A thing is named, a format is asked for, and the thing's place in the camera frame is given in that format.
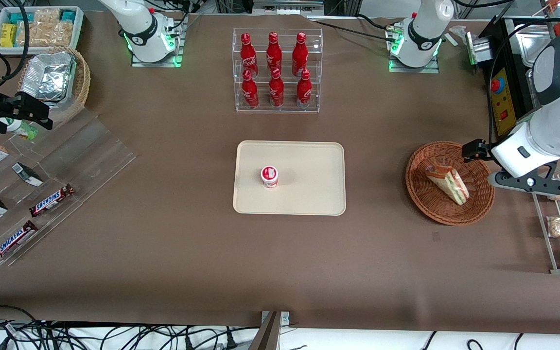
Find wrapped triangle sandwich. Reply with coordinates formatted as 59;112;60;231
424;164;470;206

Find light tan wicker basket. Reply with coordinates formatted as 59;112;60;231
17;46;91;124

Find round brown wicker basket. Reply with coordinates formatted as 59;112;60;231
405;141;496;226

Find stainless steel tray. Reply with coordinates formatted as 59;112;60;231
517;28;560;70

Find beige plastic tray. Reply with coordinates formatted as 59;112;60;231
233;140;347;216

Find red can on tray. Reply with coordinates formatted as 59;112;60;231
261;166;280;189

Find aluminium foil container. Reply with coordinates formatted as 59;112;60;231
20;51;76;104

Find black and yellow control box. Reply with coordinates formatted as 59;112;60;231
478;16;537;138

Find clear acrylic stepped display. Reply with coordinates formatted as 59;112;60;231
0;109;138;267

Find yellow snack pack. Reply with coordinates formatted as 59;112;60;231
0;23;18;48

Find Snickers chocolate bar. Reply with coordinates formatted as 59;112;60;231
29;184;75;217
0;220;39;263

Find white plastic bin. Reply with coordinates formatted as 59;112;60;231
0;6;85;55

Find crumpled clear wrapper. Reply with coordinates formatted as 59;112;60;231
447;25;471;47

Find red cola bottle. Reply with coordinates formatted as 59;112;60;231
268;68;285;107
266;32;283;76
292;33;308;77
239;33;259;78
296;69;313;108

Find brown table cover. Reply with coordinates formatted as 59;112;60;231
0;9;560;336

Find red can in rack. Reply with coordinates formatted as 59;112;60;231
241;70;260;109

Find clear acrylic bottle rack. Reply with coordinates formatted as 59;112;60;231
232;28;323;113

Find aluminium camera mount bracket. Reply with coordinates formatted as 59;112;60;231
250;311;291;350

